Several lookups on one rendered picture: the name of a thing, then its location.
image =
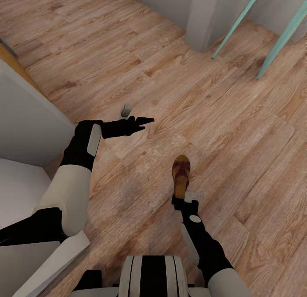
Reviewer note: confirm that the sandal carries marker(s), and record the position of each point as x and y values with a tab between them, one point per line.
180	172

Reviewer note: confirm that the door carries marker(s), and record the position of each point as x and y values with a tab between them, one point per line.
6	56

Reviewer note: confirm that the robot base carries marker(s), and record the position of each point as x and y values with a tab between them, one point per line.
90	285

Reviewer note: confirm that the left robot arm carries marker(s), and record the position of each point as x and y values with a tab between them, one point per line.
62	210

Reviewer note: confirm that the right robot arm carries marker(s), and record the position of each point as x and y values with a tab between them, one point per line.
220	277

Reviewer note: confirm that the robot trunk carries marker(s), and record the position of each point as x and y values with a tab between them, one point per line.
153	276

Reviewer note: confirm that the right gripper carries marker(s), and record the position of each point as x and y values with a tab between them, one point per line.
180	204

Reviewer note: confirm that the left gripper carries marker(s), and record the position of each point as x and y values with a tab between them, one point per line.
129	126

